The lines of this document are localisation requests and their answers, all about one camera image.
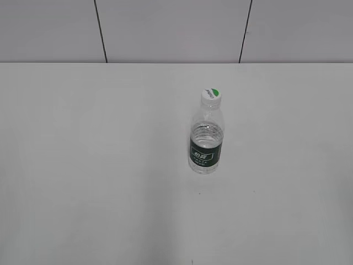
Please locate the white green bottle cap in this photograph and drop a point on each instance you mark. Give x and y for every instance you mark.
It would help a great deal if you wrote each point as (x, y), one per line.
(211, 96)

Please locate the clear Cestbon water bottle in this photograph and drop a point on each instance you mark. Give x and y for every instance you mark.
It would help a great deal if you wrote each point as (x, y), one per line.
(206, 137)

